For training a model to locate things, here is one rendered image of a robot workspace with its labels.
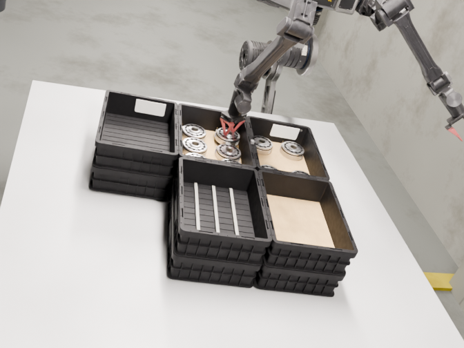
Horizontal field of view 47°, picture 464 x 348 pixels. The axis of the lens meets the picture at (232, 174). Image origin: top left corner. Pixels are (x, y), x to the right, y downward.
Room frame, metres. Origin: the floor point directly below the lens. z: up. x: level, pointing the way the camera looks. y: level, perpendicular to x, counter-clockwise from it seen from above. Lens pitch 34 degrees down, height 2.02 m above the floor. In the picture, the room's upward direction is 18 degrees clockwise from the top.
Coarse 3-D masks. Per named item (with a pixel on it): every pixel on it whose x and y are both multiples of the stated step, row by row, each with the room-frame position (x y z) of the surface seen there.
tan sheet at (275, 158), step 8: (280, 144) 2.10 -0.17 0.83; (272, 152) 2.02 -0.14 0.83; (264, 160) 1.93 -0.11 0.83; (272, 160) 1.95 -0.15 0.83; (280, 160) 1.97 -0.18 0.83; (288, 160) 1.99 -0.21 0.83; (296, 160) 2.01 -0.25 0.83; (304, 160) 2.03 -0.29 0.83; (280, 168) 1.91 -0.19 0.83; (288, 168) 1.93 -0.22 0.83; (296, 168) 1.95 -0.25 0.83; (304, 168) 1.97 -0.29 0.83
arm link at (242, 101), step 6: (240, 78) 1.96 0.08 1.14; (234, 84) 1.97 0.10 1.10; (240, 90) 1.93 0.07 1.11; (246, 90) 1.95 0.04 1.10; (252, 90) 1.98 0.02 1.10; (240, 96) 1.92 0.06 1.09; (246, 96) 1.91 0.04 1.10; (240, 102) 1.88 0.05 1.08; (246, 102) 1.89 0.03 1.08; (240, 108) 1.88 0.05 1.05; (246, 108) 1.89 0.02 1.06
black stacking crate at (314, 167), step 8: (256, 120) 2.08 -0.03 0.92; (256, 128) 2.09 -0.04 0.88; (264, 128) 2.10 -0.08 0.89; (304, 128) 2.14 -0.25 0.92; (264, 136) 2.10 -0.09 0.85; (272, 136) 2.11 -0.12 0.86; (304, 136) 2.14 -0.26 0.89; (304, 144) 2.11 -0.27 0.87; (312, 144) 2.03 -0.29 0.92; (304, 152) 2.07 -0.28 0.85; (312, 152) 2.00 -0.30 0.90; (312, 160) 1.97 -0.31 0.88; (312, 168) 1.94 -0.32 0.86; (320, 168) 1.87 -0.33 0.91; (320, 176) 1.84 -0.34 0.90
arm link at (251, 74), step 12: (288, 24) 1.77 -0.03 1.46; (288, 36) 1.81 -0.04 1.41; (276, 48) 1.83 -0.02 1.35; (288, 48) 1.83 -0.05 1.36; (264, 60) 1.87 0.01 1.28; (276, 60) 1.87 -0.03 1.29; (240, 72) 1.98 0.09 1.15; (252, 72) 1.91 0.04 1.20; (264, 72) 1.91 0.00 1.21; (240, 84) 1.95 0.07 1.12; (252, 84) 1.96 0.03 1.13
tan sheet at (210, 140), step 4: (208, 132) 2.01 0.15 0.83; (212, 132) 2.02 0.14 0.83; (208, 136) 1.98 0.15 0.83; (212, 136) 1.99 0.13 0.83; (204, 140) 1.94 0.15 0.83; (208, 140) 1.95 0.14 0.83; (212, 140) 1.96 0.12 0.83; (208, 144) 1.92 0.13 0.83; (212, 144) 1.93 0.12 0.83; (216, 144) 1.94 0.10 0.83; (208, 148) 1.88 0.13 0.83; (212, 148) 1.89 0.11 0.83; (208, 152) 1.86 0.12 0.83; (212, 152) 1.87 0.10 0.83; (204, 156) 1.82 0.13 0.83; (208, 156) 1.83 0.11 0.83; (212, 156) 1.84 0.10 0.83; (240, 160) 1.87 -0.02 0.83
